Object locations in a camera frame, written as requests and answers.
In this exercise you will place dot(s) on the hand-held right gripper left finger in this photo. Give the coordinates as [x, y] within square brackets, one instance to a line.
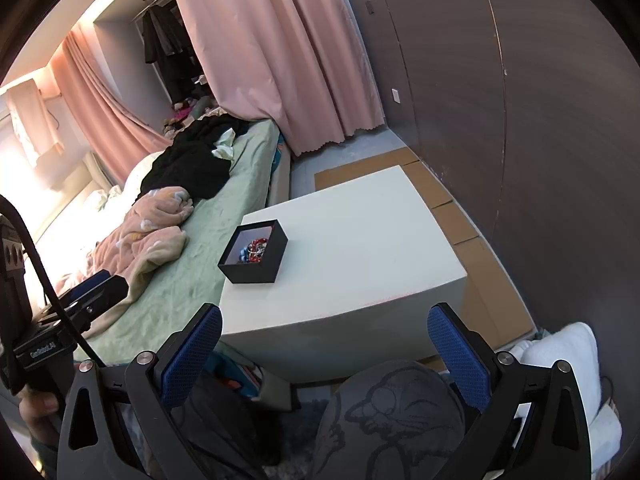
[192, 355]

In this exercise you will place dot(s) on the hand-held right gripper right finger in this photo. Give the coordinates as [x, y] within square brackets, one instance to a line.
[460, 355]

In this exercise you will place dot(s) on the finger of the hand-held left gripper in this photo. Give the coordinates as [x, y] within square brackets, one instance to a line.
[107, 292]
[85, 282]

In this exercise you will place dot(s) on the black jewelry box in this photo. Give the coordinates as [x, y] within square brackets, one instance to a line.
[252, 272]

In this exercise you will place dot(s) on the silver bangle with heart charm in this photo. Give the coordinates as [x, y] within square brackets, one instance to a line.
[263, 246]

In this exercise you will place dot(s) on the person's left hand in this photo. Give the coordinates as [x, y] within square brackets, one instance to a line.
[40, 410]

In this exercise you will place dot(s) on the colourful bag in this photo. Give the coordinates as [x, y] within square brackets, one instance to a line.
[237, 377]

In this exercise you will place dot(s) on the pink fleece blanket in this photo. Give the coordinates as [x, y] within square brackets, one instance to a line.
[145, 240]

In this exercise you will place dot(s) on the brown cardboard sheet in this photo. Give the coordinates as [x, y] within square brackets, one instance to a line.
[455, 225]
[350, 170]
[495, 300]
[435, 185]

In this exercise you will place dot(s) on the dark cloth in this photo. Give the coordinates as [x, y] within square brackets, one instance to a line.
[225, 430]

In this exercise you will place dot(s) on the person's grey printed pants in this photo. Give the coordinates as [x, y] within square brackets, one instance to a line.
[395, 420]

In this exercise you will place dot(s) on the white pillow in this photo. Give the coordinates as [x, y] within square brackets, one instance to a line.
[575, 360]

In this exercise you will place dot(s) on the green bed sheet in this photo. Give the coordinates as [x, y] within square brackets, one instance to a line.
[210, 225]

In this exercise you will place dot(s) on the white table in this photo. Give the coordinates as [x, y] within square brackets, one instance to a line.
[360, 240]

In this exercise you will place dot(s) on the black clothing pile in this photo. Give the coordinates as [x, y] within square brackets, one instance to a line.
[195, 165]

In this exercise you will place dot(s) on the pink window curtain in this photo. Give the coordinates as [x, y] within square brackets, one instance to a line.
[100, 110]

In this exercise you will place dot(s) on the pale green cloth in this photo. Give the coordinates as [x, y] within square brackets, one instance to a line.
[225, 146]

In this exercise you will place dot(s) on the patterned mattress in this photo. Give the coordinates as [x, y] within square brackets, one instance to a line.
[281, 175]

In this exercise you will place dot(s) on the dark wooden wardrobe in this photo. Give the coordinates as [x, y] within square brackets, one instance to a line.
[500, 110]

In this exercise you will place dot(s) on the hanging dark clothes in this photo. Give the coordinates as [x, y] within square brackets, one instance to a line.
[162, 45]

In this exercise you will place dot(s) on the wide pink curtain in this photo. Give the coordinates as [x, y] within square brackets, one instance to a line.
[275, 60]

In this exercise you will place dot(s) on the white wall switch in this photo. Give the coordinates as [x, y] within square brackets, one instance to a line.
[396, 95]

